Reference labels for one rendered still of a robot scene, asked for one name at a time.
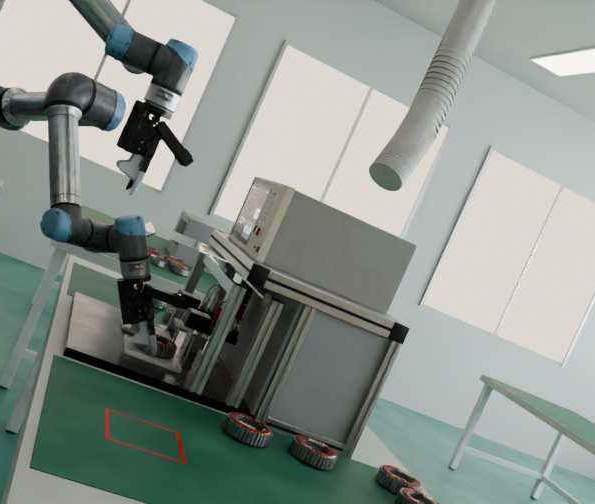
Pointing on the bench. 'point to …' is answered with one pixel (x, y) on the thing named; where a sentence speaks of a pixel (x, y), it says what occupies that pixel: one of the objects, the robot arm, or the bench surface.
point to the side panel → (327, 381)
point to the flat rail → (218, 272)
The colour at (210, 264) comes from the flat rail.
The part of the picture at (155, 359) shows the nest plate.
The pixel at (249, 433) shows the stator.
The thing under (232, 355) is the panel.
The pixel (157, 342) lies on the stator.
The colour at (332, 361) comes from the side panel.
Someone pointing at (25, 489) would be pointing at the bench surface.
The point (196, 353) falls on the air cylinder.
